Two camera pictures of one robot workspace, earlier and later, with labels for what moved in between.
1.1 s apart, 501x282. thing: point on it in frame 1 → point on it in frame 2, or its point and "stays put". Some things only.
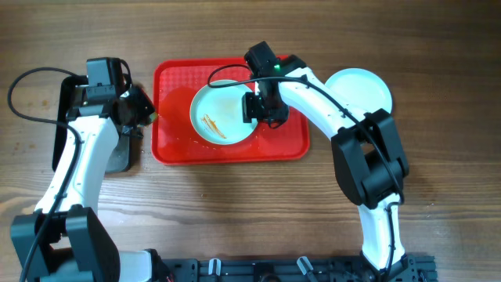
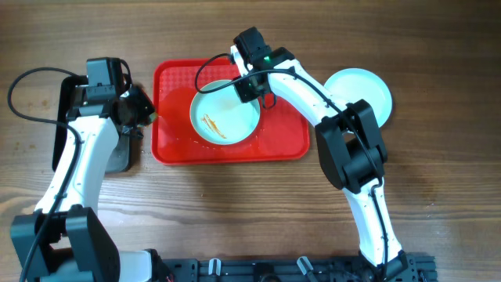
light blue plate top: x=217 y=112 stays put
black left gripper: x=145 y=108 stays put
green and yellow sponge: x=153 y=116 stays put
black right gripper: x=251 y=110 → x=245 y=95
